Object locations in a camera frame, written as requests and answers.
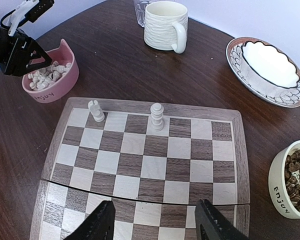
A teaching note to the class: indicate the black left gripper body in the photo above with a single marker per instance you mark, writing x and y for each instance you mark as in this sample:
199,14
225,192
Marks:
14,53

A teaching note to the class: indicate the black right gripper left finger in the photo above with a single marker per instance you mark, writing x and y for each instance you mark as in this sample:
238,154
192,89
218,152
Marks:
99,225

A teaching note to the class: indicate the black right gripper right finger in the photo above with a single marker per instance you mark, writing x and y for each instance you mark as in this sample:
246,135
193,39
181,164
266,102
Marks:
212,225

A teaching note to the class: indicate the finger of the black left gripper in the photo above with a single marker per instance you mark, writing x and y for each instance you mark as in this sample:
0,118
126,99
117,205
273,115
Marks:
36,66
38,56

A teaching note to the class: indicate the white knight chess piece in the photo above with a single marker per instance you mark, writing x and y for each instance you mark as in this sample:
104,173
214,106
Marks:
96,110

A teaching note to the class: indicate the white queen chess piece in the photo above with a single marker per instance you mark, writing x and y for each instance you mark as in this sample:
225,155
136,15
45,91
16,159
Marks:
157,113

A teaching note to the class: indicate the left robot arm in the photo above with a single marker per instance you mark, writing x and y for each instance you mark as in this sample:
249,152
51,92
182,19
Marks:
19,53

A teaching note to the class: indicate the white chess pieces pile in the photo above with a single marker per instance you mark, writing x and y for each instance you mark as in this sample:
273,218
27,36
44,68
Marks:
47,76

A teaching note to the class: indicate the wooden chess board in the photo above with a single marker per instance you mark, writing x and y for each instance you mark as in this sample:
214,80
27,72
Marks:
154,178

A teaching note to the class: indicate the pink cat-ear bowl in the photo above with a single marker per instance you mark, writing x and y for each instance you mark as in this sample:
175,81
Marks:
63,54

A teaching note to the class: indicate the cream cat-ear bowl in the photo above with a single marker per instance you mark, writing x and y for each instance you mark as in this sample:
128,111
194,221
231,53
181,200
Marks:
278,185

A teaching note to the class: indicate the clear drinking glass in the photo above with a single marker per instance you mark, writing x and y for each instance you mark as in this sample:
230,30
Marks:
140,7

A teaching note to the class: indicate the cream ribbed mug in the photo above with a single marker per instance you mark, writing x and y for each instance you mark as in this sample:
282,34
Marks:
166,26

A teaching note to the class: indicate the patterned ceramic plate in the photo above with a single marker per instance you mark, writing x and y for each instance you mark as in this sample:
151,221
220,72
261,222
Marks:
273,94

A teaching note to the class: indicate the white scalloped bowl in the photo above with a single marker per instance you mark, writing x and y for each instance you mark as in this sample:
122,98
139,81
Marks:
267,70

